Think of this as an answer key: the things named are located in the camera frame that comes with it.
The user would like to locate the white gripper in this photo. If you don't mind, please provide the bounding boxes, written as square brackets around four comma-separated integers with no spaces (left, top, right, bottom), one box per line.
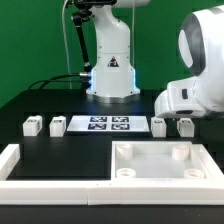
[154,79,204,118]

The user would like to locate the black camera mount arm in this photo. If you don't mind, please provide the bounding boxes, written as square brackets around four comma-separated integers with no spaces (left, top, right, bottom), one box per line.
[71,0,117,72]

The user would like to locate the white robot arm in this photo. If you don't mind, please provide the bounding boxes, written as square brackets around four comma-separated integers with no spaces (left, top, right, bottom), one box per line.
[87,4,224,118]

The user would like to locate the white square table top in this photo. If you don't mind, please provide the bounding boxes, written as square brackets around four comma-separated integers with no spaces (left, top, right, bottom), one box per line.
[111,141,224,185]

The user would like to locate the white AprilTag base plate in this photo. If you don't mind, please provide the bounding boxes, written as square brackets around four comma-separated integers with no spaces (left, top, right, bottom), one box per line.
[67,115,150,132]

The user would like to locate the white hanging cable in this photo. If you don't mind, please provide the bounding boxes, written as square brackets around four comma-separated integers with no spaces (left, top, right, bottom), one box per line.
[61,0,74,90]

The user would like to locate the white U-shaped obstacle fence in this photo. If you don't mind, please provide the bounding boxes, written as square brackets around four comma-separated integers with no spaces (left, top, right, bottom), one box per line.
[0,144,224,205]

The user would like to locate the black cable bundle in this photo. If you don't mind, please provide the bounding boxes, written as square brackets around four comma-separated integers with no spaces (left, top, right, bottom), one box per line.
[27,73,91,91]

